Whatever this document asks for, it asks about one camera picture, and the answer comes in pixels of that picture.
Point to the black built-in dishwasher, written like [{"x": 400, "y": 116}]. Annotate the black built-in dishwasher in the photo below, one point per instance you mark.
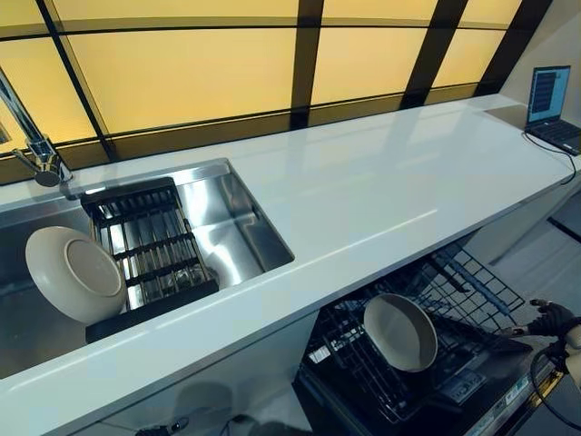
[{"x": 495, "y": 377}]

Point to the black sink drying rack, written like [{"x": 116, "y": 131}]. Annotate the black sink drying rack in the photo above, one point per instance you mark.
[{"x": 150, "y": 245}]

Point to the steel sink drain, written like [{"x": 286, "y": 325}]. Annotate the steel sink drain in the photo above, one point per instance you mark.
[{"x": 195, "y": 274}]

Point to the chrome kitchen faucet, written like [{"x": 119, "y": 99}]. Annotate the chrome kitchen faucet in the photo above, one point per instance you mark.
[{"x": 41, "y": 154}]

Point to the cream ceramic plate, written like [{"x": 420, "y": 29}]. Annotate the cream ceramic plate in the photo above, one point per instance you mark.
[
  {"x": 399, "y": 336},
  {"x": 77, "y": 277}
]

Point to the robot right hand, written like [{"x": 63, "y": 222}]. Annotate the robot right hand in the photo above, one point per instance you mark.
[{"x": 556, "y": 320}]

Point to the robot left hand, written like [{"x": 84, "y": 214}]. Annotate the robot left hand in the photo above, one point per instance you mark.
[{"x": 174, "y": 426}]

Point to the stainless steel sink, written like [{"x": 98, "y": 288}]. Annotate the stainless steel sink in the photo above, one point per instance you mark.
[{"x": 236, "y": 227}]

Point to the open dark laptop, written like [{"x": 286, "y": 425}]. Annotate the open dark laptop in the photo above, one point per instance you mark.
[{"x": 549, "y": 95}]

